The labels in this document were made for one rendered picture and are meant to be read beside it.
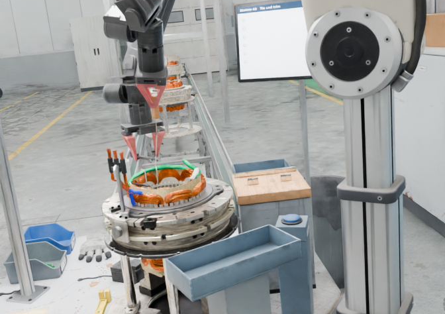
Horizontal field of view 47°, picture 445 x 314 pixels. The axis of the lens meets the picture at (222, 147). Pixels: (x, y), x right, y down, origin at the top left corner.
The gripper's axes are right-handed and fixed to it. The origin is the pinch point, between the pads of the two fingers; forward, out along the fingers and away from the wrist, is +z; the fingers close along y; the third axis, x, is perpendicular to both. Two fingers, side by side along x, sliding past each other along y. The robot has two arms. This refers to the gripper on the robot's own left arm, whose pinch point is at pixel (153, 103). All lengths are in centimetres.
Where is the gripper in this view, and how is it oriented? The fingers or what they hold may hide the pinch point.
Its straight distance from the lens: 120.6
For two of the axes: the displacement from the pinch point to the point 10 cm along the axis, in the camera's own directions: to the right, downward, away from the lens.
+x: 10.0, 0.1, 0.4
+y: 0.3, 5.6, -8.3
